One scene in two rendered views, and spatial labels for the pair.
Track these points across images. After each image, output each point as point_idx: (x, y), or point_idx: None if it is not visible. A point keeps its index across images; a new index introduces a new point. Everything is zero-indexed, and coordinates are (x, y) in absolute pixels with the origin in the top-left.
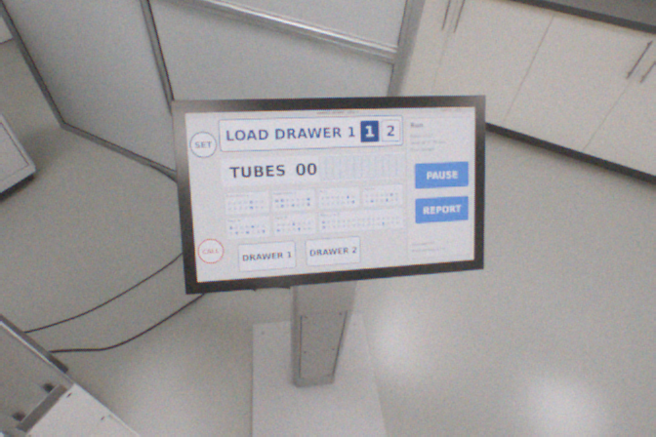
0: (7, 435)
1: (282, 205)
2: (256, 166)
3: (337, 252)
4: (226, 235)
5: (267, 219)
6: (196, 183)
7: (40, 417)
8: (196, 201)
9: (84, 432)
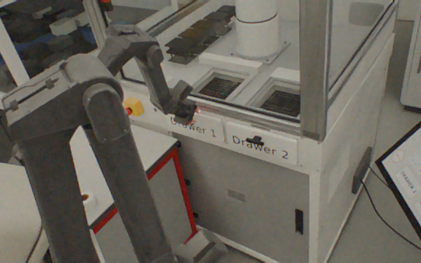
0: (300, 128)
1: None
2: None
3: None
4: (408, 156)
5: None
6: None
7: (308, 137)
8: (417, 133)
9: (310, 165)
